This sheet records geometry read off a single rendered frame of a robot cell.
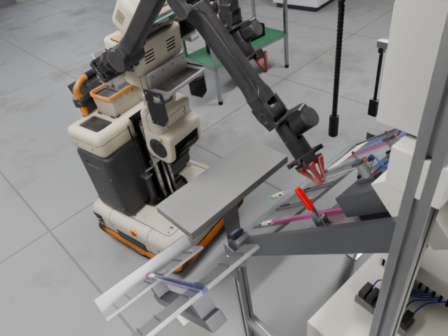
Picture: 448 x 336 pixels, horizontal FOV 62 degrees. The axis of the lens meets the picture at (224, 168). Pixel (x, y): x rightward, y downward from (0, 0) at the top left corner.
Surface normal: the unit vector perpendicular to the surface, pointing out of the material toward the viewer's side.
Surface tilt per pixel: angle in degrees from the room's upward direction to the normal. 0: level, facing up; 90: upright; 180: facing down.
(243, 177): 0
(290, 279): 0
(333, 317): 0
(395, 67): 90
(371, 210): 90
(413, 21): 90
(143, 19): 95
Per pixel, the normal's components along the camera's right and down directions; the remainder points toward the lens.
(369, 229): -0.75, 0.50
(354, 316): -0.13, -0.76
